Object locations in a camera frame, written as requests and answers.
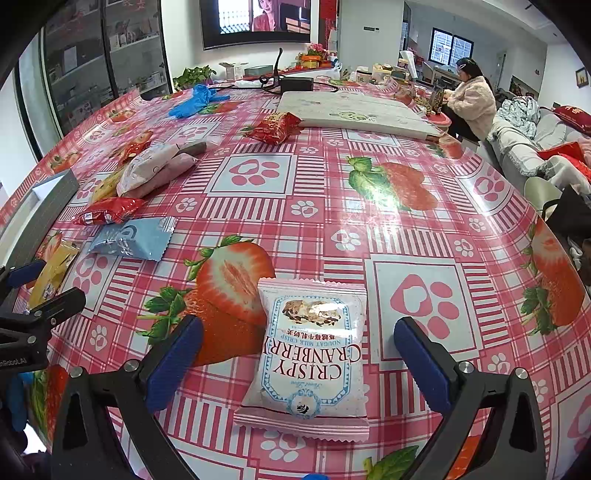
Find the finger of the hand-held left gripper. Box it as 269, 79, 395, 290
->
0, 287, 87, 334
0, 259, 45, 301

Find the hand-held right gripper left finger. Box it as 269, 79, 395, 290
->
52, 315, 206, 480

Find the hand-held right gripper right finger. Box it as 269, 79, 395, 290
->
393, 316, 548, 480

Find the yellow snack packet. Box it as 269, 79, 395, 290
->
28, 240, 80, 311
90, 167, 127, 204

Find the grey white tray box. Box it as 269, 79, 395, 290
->
0, 168, 80, 266

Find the light blue snack packet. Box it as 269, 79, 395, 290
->
87, 217, 178, 262

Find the shiny red snack packet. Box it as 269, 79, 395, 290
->
71, 198, 147, 227

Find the pink white nougat snack packet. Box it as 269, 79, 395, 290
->
233, 277, 371, 440

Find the person's left hand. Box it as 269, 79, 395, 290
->
0, 371, 32, 433

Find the strawberry print tablecloth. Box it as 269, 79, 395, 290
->
0, 80, 591, 480

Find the grey brown snack packet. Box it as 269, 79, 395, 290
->
178, 140, 221, 156

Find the pale chair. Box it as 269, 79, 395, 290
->
524, 176, 564, 215

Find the black bag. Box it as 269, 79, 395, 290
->
542, 185, 591, 241

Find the glass door cabinet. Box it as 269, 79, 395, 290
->
41, 0, 172, 134

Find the blue rubber glove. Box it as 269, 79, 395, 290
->
168, 95, 218, 118
189, 84, 232, 104

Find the grey sofa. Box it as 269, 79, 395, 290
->
480, 108, 591, 195

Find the red cloth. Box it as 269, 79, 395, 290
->
538, 141, 591, 181

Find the red gold snack packet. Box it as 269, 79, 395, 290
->
242, 112, 303, 144

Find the folded white mat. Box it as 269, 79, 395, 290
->
276, 91, 443, 139

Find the green potted plant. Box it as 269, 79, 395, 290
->
173, 66, 217, 89

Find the grey patterned blanket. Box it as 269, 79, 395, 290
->
499, 96, 541, 139

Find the pile of assorted goods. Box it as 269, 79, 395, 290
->
344, 62, 446, 114

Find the red embroidered cushion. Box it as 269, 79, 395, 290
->
551, 104, 591, 137

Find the black power adapter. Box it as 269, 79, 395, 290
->
281, 76, 315, 93

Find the dark framed window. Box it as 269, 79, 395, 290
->
429, 27, 475, 66

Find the black cable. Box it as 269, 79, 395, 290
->
257, 47, 284, 95

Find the wall television screen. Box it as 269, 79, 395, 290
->
199, 0, 340, 51

